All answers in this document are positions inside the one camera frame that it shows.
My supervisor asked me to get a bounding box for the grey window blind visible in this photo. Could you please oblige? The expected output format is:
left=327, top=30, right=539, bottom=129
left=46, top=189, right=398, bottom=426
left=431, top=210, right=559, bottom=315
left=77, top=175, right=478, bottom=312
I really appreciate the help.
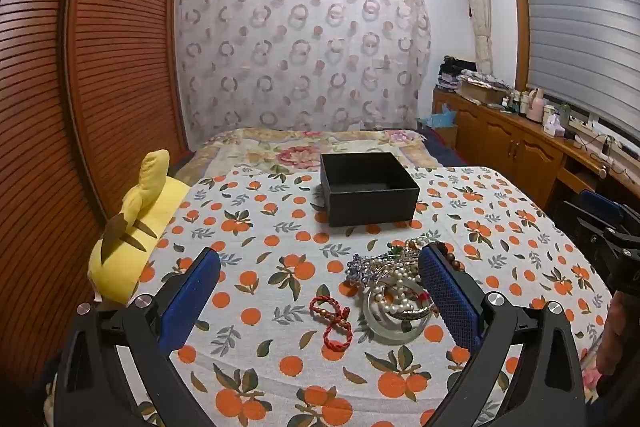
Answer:
left=517, top=0, right=640, bottom=128

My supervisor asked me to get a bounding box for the orange fruit print cloth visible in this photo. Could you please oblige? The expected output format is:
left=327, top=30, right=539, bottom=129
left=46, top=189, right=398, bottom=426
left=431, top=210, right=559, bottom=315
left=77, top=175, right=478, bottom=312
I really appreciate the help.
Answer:
left=47, top=164, right=617, bottom=427

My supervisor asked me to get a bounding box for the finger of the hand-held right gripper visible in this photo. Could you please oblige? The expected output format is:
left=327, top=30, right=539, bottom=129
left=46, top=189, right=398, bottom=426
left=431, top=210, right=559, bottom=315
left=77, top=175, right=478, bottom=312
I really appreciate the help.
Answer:
left=562, top=201, right=618, bottom=259
left=579, top=189, right=626, bottom=229

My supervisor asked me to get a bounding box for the white tied curtain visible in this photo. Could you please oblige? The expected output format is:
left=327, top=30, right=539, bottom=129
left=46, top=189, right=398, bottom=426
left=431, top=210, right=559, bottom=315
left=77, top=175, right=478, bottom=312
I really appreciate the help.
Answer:
left=457, top=0, right=496, bottom=76

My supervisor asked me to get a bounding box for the blue plastic bag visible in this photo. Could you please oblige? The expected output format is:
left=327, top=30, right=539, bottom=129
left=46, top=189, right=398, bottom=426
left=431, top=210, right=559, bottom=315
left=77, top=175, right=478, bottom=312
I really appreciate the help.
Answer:
left=430, top=104, right=457, bottom=128

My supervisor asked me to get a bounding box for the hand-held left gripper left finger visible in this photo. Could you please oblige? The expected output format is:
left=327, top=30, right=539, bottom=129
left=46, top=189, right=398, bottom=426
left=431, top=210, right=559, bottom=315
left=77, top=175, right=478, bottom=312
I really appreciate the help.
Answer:
left=54, top=247, right=222, bottom=427

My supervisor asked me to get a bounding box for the brown wooden bead bracelet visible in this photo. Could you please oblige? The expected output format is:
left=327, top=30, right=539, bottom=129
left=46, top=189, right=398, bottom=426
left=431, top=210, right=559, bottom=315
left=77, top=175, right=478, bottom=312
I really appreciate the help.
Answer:
left=432, top=243, right=466, bottom=276

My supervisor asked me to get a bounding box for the pink tissue box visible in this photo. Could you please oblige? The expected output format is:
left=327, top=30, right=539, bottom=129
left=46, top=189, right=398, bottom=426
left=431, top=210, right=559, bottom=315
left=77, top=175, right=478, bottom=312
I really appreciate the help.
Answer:
left=542, top=114, right=566, bottom=137

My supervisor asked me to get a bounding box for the black square box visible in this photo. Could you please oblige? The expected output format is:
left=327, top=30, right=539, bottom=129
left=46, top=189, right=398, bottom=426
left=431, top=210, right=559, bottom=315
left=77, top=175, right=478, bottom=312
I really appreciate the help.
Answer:
left=320, top=152, right=421, bottom=228

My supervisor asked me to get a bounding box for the dark blue bed sheet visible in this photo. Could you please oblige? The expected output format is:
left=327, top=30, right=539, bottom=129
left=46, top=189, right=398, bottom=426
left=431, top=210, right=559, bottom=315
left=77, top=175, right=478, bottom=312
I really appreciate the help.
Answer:
left=417, top=119, right=471, bottom=168

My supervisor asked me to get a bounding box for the small brown cardboard box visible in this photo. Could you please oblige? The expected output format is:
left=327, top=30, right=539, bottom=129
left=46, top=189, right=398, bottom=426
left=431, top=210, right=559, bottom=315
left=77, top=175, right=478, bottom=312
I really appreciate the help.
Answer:
left=435, top=124, right=459, bottom=150

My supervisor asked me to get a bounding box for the person's right hand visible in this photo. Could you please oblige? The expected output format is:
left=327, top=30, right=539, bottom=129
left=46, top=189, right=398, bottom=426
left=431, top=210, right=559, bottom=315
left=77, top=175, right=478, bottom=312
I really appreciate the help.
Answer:
left=596, top=291, right=640, bottom=379

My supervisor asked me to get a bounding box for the multicoloured bead bracelet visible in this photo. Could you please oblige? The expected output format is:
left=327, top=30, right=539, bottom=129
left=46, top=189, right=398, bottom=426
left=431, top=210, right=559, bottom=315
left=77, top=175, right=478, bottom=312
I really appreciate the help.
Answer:
left=385, top=237, right=426, bottom=259

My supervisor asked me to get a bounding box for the flat cardboard box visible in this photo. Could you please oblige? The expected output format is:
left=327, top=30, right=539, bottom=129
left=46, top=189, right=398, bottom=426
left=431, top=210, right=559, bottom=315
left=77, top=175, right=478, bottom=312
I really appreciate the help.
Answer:
left=457, top=69, right=514, bottom=106

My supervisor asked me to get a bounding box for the black charger cable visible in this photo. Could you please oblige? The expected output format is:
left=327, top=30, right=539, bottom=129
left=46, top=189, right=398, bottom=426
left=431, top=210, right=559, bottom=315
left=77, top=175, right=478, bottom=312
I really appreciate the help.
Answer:
left=575, top=132, right=617, bottom=164

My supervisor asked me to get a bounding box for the blue crystal hairpin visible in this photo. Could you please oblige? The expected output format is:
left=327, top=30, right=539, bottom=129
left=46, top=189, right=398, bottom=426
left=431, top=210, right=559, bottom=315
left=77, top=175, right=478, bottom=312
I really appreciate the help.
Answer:
left=345, top=252, right=401, bottom=289

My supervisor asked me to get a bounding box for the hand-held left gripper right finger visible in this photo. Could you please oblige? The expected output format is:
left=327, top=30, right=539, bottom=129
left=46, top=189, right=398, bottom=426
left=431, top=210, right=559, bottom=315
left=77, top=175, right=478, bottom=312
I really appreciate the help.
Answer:
left=417, top=244, right=587, bottom=427

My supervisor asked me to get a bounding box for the long wooden cabinet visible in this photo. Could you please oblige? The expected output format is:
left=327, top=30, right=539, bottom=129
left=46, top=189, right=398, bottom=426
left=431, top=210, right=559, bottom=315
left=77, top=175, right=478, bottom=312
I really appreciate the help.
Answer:
left=432, top=87, right=640, bottom=214

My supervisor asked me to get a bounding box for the floral blanket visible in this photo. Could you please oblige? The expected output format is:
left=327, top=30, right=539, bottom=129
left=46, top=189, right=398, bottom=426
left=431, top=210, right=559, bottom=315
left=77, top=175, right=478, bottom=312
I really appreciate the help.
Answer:
left=172, top=127, right=443, bottom=186

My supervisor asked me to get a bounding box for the circle print sheer curtain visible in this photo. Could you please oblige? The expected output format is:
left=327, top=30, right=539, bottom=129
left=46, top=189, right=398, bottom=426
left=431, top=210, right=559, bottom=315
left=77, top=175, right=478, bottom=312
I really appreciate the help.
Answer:
left=174, top=0, right=432, bottom=148

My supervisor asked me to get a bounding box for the red braided cord bracelet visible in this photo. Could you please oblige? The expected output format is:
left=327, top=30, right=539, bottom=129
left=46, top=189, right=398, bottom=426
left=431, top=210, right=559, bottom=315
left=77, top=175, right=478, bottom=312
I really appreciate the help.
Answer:
left=308, top=294, right=354, bottom=352

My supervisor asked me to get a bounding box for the pink thermos jug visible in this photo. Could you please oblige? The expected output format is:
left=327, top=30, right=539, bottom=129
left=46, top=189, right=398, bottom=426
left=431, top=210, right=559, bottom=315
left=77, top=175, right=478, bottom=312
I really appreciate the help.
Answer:
left=527, top=88, right=546, bottom=123

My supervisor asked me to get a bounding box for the wooden louvered wardrobe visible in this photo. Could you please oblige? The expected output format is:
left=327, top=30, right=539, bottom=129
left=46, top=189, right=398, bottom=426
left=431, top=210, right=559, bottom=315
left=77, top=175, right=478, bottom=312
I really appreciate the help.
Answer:
left=0, top=0, right=189, bottom=388

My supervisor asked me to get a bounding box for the yellow plush toy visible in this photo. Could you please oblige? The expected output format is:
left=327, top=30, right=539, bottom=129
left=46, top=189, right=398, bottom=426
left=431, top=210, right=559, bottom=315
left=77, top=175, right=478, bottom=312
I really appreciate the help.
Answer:
left=87, top=149, right=192, bottom=308

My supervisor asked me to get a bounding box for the stack of folded clothes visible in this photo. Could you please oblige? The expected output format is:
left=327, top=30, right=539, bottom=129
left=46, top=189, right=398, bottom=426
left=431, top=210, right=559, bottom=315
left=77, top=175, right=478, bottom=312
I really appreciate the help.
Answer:
left=437, top=55, right=478, bottom=94

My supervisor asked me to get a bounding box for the silver metal bangle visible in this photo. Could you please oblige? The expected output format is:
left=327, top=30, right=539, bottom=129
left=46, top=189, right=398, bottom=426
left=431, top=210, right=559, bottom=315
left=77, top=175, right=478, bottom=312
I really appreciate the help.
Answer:
left=387, top=299, right=435, bottom=321

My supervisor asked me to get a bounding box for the pearl bead necklace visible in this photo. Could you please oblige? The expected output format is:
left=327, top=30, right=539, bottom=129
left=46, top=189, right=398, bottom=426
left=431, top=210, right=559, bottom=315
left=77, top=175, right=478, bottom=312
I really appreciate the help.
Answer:
left=372, top=269, right=431, bottom=320

